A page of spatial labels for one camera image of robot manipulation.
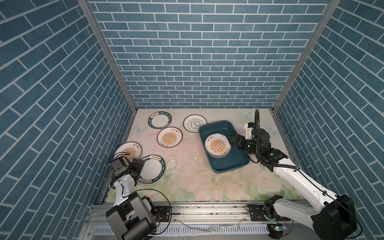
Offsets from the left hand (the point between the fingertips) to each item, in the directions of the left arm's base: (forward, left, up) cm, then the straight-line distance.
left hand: (139, 165), depth 87 cm
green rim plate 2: (0, -7, -5) cm, 9 cm away
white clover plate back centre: (+35, -31, -2) cm, 46 cm away
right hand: (+8, -52, +18) cm, 56 cm away
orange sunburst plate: (+22, -15, -2) cm, 26 cm away
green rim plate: (+37, -6, -2) cm, 38 cm away
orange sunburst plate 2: (+12, +9, -3) cm, 15 cm away
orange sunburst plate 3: (+13, -47, 0) cm, 49 cm away
